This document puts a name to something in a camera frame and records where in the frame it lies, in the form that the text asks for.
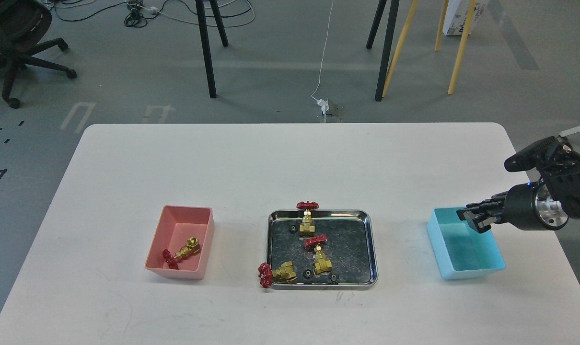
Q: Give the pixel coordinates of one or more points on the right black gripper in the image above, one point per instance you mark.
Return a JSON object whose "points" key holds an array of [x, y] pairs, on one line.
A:
{"points": [[516, 206]]}

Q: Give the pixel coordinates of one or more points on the brass valve large red handle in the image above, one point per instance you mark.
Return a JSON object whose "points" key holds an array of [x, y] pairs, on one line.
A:
{"points": [[191, 248]]}

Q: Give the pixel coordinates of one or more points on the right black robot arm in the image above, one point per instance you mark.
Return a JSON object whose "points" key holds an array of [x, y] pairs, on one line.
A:
{"points": [[545, 204]]}

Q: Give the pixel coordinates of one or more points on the blue plastic box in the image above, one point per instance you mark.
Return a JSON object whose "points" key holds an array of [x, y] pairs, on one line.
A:
{"points": [[460, 252]]}

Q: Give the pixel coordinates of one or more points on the black gear bottom right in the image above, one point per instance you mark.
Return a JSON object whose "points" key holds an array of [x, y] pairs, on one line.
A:
{"points": [[332, 279]]}

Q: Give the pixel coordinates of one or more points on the white cardboard box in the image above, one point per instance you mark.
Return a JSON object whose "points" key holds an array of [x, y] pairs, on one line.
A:
{"points": [[456, 15]]}

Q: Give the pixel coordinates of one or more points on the brass valve bottom left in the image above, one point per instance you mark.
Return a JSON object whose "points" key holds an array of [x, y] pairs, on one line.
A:
{"points": [[285, 273]]}

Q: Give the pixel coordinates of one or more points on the pink plastic box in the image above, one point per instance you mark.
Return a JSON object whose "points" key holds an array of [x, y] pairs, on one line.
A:
{"points": [[176, 225]]}

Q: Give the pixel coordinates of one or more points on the metal tray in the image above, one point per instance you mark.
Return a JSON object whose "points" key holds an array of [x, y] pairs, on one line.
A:
{"points": [[349, 247]]}

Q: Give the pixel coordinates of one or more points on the black stand legs right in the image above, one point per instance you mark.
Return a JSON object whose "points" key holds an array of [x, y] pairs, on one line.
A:
{"points": [[388, 39]]}

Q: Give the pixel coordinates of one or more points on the black stand legs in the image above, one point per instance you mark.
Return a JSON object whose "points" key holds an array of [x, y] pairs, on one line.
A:
{"points": [[204, 36], [388, 39]]}

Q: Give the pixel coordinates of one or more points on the white power plug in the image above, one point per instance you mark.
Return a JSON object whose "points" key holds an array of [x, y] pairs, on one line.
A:
{"points": [[324, 106]]}

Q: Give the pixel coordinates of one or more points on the black stand legs left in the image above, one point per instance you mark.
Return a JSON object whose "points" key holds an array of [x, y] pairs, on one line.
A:
{"points": [[204, 36]]}

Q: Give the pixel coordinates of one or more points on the black office chair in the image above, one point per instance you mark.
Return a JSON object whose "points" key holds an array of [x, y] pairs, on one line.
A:
{"points": [[23, 23]]}

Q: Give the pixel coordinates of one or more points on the brass valve centre red handle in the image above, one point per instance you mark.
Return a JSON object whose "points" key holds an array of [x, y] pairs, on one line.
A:
{"points": [[322, 264]]}

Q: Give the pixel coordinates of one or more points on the brass valve top red handle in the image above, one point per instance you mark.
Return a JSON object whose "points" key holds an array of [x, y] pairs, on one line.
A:
{"points": [[307, 227]]}

